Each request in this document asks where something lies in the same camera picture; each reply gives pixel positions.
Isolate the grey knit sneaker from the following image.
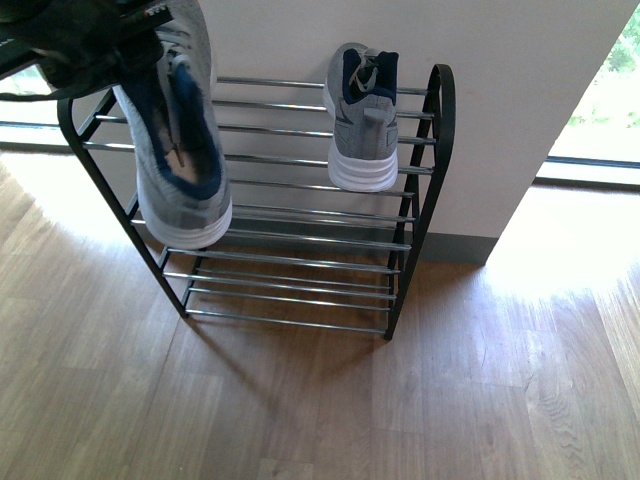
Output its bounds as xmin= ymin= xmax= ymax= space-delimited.
xmin=323 ymin=43 xmax=399 ymax=192
xmin=113 ymin=1 xmax=232 ymax=249

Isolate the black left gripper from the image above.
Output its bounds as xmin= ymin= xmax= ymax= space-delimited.
xmin=1 ymin=1 xmax=173 ymax=100

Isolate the black metal shoe rack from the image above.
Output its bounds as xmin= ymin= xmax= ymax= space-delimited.
xmin=57 ymin=64 xmax=456 ymax=339

